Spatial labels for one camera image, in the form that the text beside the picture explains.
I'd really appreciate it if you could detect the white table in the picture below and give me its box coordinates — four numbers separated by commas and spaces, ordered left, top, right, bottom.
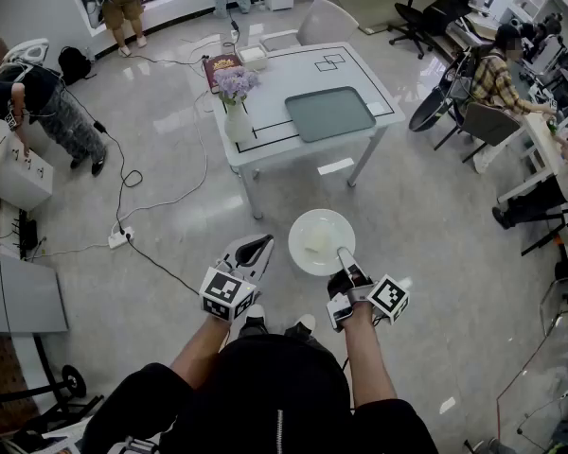
211, 41, 407, 220

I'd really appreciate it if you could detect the black router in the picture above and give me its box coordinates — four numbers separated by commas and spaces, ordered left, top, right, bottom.
18, 218, 39, 259

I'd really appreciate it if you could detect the person's right forearm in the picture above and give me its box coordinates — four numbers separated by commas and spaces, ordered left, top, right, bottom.
343, 319, 399, 410

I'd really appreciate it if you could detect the black backpack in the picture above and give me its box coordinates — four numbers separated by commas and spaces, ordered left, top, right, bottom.
58, 45, 94, 87

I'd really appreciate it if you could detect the purple flower bouquet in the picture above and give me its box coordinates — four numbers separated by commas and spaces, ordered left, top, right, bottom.
212, 65, 261, 106

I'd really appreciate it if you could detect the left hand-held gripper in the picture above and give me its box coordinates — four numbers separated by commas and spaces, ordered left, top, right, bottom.
198, 234, 275, 323

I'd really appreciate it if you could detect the white square box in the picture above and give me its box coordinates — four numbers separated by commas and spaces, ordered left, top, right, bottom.
236, 44, 270, 72

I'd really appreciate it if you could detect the person's shoe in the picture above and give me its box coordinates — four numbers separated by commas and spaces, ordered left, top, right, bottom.
243, 304, 266, 330
293, 313, 317, 335

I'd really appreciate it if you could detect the dark red book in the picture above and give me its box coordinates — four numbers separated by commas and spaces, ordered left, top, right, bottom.
202, 53, 244, 96

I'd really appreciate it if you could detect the green tray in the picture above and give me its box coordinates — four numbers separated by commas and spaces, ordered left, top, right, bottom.
284, 85, 377, 144

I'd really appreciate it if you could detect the black weight wheel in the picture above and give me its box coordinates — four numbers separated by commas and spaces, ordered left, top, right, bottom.
60, 364, 89, 399

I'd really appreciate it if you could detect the light grey chair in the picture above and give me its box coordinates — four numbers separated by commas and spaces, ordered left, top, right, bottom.
258, 0, 360, 54

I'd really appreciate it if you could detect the grey cabinet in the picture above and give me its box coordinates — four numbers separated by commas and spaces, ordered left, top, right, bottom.
0, 246, 70, 338

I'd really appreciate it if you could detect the white vase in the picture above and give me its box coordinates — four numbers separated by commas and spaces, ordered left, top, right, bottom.
223, 100, 255, 144

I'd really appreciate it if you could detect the person's left shoe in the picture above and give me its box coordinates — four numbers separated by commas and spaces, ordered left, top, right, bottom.
243, 304, 266, 330

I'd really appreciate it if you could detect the white round plate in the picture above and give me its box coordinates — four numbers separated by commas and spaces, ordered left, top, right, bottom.
288, 208, 357, 278

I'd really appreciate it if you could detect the white power strip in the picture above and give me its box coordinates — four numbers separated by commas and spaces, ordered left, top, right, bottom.
107, 226, 136, 250

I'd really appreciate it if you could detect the person's black clothing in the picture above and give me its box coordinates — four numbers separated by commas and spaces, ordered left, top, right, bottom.
82, 333, 439, 454

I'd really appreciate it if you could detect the person's left forearm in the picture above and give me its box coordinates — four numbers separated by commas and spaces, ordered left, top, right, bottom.
169, 314, 233, 390

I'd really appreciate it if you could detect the black office chair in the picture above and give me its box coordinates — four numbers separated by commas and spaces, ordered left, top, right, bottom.
387, 0, 472, 61

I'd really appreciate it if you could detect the grey shell chair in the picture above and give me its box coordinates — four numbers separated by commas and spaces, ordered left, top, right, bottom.
433, 101, 522, 164

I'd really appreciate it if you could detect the dark grey round seat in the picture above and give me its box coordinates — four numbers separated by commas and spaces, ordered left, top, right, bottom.
408, 85, 458, 133

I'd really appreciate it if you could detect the person's right shoe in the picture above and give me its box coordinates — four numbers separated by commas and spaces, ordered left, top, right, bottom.
293, 313, 317, 335

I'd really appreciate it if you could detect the black power cable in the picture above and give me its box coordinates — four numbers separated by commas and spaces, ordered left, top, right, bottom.
92, 119, 203, 297

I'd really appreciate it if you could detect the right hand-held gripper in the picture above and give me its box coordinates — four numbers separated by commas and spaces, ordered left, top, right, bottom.
326, 246, 411, 334

